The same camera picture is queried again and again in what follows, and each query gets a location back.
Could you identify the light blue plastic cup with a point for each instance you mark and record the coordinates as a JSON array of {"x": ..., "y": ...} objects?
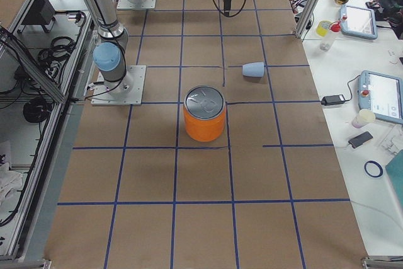
[{"x": 254, "y": 69}]

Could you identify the white paper cup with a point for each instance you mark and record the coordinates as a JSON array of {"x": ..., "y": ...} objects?
[{"x": 363, "y": 118}]

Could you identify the orange can with grey lid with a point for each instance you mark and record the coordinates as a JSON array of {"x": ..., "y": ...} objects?
[{"x": 204, "y": 112}]

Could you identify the black power adapter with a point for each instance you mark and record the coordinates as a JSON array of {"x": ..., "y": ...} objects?
[{"x": 330, "y": 100}]

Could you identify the squeeze bottle with red cap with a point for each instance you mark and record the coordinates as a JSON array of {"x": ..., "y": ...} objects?
[{"x": 329, "y": 38}]

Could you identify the yellow tape roll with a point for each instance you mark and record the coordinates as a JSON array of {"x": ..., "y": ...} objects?
[{"x": 323, "y": 28}]

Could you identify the black smartphone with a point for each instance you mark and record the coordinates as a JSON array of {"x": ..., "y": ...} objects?
[{"x": 359, "y": 140}]

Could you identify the teach pendant with red button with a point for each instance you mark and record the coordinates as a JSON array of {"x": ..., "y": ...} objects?
[{"x": 381, "y": 94}]

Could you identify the teach pendant near yellow tape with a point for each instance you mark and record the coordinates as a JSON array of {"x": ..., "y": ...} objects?
[{"x": 358, "y": 22}]

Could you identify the white crumpled cloth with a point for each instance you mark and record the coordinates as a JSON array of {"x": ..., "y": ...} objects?
[{"x": 11, "y": 180}]

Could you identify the aluminium frame post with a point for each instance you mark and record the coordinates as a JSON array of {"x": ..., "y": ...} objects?
[{"x": 311, "y": 1}]

